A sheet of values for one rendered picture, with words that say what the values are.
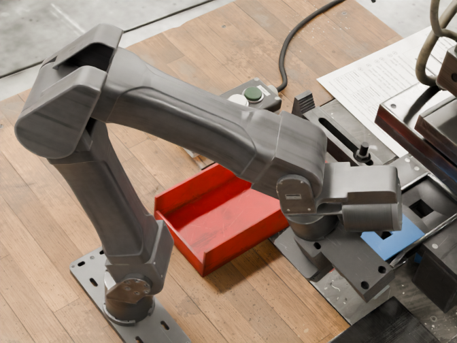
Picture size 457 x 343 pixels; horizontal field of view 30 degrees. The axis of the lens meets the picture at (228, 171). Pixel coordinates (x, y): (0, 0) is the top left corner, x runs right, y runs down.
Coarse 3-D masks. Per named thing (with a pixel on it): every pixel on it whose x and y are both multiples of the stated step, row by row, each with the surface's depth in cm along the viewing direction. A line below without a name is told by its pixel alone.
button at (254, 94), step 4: (248, 88) 139; (252, 88) 139; (256, 88) 139; (244, 92) 138; (248, 92) 138; (252, 92) 138; (256, 92) 138; (260, 92) 139; (244, 96) 138; (248, 96) 138; (252, 96) 138; (256, 96) 138; (260, 96) 138; (252, 100) 138; (256, 100) 138
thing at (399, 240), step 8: (408, 224) 117; (368, 232) 115; (392, 232) 115; (400, 232) 115; (408, 232) 116; (416, 232) 116; (368, 240) 114; (376, 240) 114; (384, 240) 114; (392, 240) 114; (400, 240) 114; (408, 240) 115; (376, 248) 113; (384, 248) 113; (392, 248) 113; (400, 248) 113; (384, 256) 112; (392, 256) 113
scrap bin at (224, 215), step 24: (216, 168) 125; (168, 192) 121; (192, 192) 125; (216, 192) 128; (240, 192) 129; (168, 216) 125; (192, 216) 125; (216, 216) 125; (240, 216) 126; (264, 216) 119; (192, 240) 122; (216, 240) 123; (240, 240) 119; (264, 240) 124; (192, 264) 119; (216, 264) 119
